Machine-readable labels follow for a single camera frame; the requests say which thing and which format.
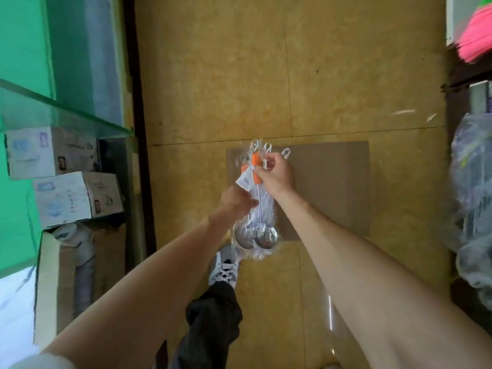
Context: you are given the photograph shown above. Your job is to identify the person's right hand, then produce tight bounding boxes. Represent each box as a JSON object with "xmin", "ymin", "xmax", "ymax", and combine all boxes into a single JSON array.
[{"xmin": 254, "ymin": 152, "xmax": 298, "ymax": 200}]

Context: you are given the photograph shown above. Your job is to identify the pink green broom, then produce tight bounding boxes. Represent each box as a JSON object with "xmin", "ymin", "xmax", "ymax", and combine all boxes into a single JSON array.
[
  {"xmin": 455, "ymin": 2, "xmax": 492, "ymax": 65},
  {"xmin": 440, "ymin": 61, "xmax": 492, "ymax": 120}
]

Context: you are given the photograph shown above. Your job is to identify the person's right forearm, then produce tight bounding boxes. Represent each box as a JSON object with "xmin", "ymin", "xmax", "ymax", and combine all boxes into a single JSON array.
[{"xmin": 275, "ymin": 192, "xmax": 492, "ymax": 369}]

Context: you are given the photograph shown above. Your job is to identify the person's left hand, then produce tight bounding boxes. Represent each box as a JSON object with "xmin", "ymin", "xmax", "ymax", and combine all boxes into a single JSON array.
[{"xmin": 209, "ymin": 184, "xmax": 259, "ymax": 228}]

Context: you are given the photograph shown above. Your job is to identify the pile of plastic wrapped utensils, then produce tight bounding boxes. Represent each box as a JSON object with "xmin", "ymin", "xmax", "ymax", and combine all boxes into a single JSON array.
[{"xmin": 446, "ymin": 111, "xmax": 492, "ymax": 312}]

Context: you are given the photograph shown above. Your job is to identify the black trousers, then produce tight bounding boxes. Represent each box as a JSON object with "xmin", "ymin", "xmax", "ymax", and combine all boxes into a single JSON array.
[{"xmin": 171, "ymin": 282, "xmax": 244, "ymax": 369}]

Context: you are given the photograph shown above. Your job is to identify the white flat board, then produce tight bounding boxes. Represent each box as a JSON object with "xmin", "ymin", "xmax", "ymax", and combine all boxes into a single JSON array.
[{"xmin": 446, "ymin": 0, "xmax": 487, "ymax": 48}]

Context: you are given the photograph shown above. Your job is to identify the person's left forearm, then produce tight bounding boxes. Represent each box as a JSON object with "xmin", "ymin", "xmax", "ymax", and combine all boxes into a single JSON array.
[{"xmin": 42, "ymin": 215, "xmax": 235, "ymax": 369}]

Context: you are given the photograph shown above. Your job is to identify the grey white sneaker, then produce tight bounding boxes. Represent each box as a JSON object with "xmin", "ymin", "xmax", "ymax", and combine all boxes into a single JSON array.
[{"xmin": 208, "ymin": 245, "xmax": 241, "ymax": 289}]

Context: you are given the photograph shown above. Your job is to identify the brown cardboard sheet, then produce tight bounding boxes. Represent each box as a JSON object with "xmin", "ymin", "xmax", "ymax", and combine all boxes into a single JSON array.
[{"xmin": 227, "ymin": 140, "xmax": 371, "ymax": 243}]

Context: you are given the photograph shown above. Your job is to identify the white printed carton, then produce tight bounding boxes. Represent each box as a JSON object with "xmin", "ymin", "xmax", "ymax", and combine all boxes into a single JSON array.
[
  {"xmin": 6, "ymin": 127, "xmax": 101, "ymax": 180},
  {"xmin": 32, "ymin": 171, "xmax": 125, "ymax": 230}
]

